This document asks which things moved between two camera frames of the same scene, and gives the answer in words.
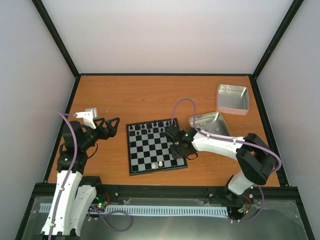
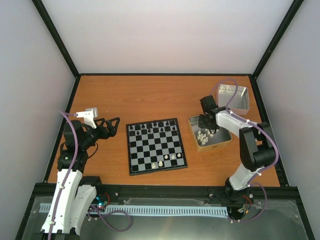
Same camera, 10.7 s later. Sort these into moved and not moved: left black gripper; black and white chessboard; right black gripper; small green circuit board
Moved: right black gripper
Not moved: black and white chessboard; left black gripper; small green circuit board
